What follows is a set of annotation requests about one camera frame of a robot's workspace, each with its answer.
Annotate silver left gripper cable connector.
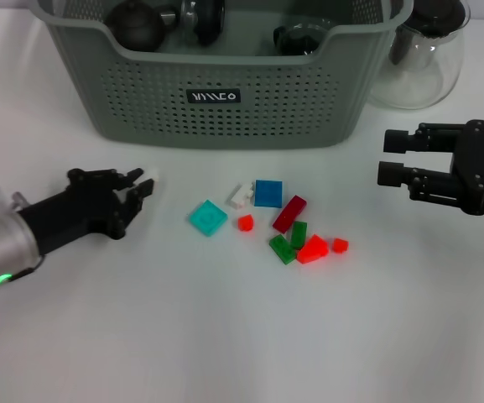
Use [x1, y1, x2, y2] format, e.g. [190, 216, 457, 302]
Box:
[10, 191, 31, 212]

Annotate glass carafe with black lid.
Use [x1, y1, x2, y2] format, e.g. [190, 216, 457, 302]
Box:
[367, 0, 471, 111]

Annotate blue square toy plate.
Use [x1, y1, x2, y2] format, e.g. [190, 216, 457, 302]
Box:
[253, 179, 284, 207]

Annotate dark red long toy brick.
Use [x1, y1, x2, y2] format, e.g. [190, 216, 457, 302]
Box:
[272, 195, 308, 234]

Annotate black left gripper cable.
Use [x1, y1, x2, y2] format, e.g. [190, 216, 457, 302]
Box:
[13, 255, 45, 285]

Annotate dark clay teapot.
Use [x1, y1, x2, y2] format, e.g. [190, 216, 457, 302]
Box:
[106, 0, 180, 54]

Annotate green toy brick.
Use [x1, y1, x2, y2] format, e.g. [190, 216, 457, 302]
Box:
[290, 221, 309, 251]
[268, 234, 297, 265]

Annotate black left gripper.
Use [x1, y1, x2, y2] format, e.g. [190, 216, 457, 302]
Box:
[16, 166, 156, 257]

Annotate large red toy brick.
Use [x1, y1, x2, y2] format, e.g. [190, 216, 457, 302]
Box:
[295, 233, 330, 265]

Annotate grey-green perforated storage bin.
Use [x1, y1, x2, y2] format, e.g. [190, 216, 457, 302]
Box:
[35, 0, 414, 151]

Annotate teal square toy plate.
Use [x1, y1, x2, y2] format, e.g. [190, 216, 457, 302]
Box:
[189, 199, 228, 238]

